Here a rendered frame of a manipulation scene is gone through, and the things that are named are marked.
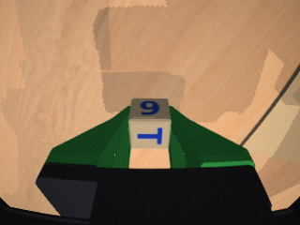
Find beige flat mat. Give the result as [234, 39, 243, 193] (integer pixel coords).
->
[240, 64, 300, 164]

